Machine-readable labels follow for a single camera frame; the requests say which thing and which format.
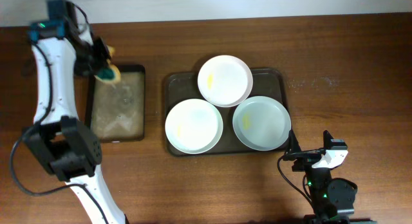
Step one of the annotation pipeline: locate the green yellow sponge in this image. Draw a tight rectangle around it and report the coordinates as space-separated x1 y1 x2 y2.
93 44 121 85

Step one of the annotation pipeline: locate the pinkish white plate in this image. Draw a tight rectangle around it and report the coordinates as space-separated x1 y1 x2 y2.
197 55 254 107

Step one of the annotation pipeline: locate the cream white plate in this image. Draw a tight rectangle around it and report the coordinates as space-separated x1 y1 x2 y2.
165 98 223 154

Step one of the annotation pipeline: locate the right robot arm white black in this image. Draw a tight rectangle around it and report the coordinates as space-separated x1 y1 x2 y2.
279 130 358 223

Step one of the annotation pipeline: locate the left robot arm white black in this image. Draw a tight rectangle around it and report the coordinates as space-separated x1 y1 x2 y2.
18 0 128 223

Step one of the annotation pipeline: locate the small black water tray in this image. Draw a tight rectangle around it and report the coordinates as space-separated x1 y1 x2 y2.
85 64 145 143

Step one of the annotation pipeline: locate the large brown serving tray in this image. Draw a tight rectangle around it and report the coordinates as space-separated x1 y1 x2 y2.
164 68 288 156

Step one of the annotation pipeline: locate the light blue plate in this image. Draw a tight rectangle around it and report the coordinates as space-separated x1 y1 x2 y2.
232 96 292 151

